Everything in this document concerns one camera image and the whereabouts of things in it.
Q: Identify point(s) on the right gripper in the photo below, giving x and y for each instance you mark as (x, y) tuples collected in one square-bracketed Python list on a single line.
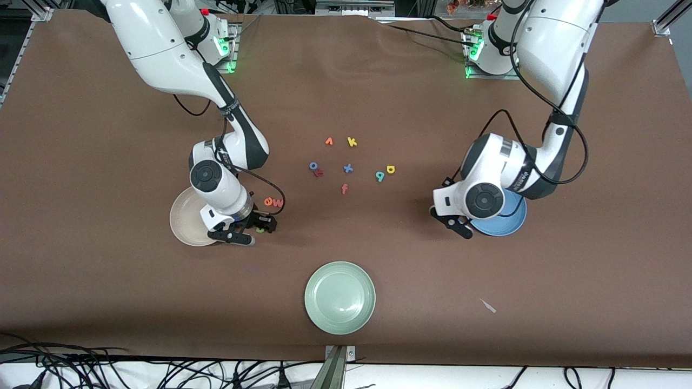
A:
[(259, 220)]

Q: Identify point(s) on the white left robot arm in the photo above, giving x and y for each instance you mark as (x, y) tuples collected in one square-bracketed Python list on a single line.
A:
[(546, 48)]

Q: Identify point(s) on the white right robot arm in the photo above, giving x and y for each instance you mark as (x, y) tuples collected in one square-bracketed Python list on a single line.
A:
[(162, 48)]

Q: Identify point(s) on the beige round plate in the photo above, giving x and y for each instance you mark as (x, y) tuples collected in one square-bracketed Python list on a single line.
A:
[(186, 221)]

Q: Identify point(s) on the blue round plate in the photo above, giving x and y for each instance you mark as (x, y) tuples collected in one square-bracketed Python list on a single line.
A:
[(508, 222)]

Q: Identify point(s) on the pale green round plate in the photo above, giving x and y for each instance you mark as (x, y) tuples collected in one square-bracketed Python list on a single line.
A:
[(339, 298)]

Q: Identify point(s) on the white paper scrap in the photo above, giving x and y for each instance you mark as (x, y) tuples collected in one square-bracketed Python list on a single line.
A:
[(488, 306)]

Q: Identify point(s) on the brown table cover sheet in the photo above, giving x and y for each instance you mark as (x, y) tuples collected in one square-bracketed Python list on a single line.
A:
[(108, 270)]

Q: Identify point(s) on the orange background object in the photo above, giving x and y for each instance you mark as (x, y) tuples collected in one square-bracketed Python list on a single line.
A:
[(454, 5)]

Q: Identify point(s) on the grey equipment box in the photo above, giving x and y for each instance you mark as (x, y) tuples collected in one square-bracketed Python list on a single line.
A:
[(351, 8)]

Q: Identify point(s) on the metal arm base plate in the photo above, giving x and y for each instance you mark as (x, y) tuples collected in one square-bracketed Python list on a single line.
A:
[(233, 43), (486, 76)]

